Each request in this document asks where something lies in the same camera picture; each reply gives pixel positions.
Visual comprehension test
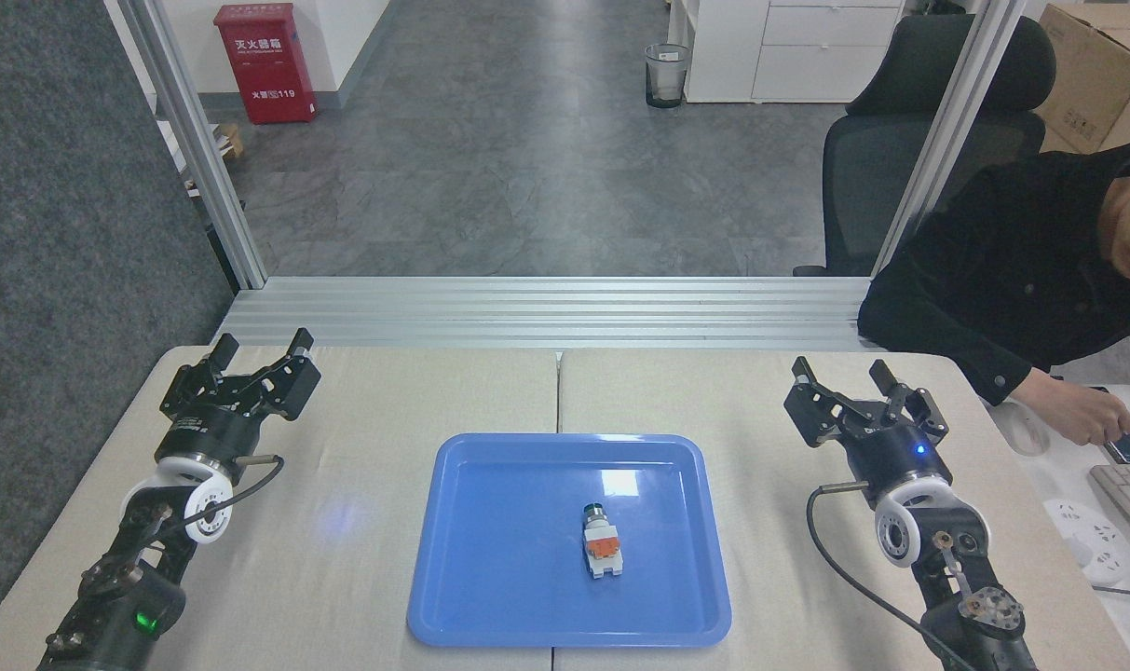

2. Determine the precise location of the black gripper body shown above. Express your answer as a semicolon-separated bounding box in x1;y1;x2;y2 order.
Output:
844;424;954;504
157;410;265;470

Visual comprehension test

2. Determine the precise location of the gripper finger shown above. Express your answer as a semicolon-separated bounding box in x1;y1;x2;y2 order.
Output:
234;328;322;420
160;334;240;418
783;356;868;448
869;360;949;439

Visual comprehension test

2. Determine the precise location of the blue plastic tray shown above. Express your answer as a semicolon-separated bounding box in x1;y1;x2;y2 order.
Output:
407;432;733;649

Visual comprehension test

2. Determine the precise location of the person's hand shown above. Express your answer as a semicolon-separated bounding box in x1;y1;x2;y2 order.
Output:
1010;370;1130;447

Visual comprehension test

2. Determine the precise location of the white computer mouse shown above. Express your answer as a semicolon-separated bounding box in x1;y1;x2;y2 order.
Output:
987;399;1052;457

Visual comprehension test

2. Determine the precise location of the person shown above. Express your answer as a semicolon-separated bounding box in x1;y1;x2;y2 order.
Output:
857;142;1130;407

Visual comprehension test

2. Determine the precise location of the grey felt partition panel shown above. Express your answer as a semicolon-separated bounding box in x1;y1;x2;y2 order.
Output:
0;0;239;646

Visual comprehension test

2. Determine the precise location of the white power strip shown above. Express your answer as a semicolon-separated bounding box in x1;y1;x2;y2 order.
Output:
1044;500;1130;587

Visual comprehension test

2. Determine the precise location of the black office chair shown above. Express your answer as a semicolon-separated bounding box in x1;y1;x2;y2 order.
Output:
793;14;1057;278

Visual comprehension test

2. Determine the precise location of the red fire extinguisher box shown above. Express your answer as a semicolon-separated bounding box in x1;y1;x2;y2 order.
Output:
213;3;318;126

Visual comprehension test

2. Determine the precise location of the white drawer cabinet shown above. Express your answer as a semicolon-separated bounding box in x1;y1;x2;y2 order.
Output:
667;0;912;104

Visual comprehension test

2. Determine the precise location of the mesh waste bin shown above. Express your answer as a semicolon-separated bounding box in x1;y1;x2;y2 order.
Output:
645;44;692;109

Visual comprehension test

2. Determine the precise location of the brown cardboard box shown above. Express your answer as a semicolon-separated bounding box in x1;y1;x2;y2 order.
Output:
1035;3;1130;157

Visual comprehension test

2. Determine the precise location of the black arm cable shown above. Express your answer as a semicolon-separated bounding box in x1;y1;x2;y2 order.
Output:
150;454;286;543
806;481;977;671

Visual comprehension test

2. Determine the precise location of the silver aluminium post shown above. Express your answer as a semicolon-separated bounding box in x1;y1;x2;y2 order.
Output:
116;0;268;290
870;0;1031;273

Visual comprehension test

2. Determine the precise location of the silver aluminium rail frame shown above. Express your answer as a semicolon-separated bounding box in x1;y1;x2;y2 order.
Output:
212;276;878;352

